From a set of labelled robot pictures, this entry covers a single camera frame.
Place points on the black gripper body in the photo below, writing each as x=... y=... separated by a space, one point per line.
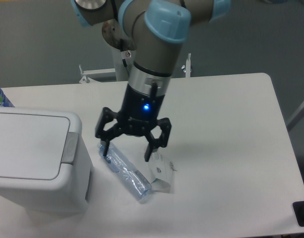
x=139 y=111

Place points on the white plastic trash can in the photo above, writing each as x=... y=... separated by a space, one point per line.
x=44 y=162

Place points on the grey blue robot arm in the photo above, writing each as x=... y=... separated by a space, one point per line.
x=158 y=29

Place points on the crumpled white paper carton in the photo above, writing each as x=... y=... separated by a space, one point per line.
x=159 y=172

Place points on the crushed clear plastic bottle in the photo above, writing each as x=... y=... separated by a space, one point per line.
x=129 y=175

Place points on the blue labelled bottle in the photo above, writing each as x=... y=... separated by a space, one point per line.
x=4 y=101

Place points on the black table clamp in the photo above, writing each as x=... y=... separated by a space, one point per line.
x=298 y=207

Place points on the white metal frame bracket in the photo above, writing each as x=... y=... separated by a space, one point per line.
x=104 y=75

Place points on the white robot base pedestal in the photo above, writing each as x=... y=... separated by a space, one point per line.
x=122 y=47

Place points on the white metal post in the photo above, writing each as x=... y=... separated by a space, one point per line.
x=187 y=67

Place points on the white frame bar right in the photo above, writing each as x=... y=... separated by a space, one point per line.
x=296 y=117

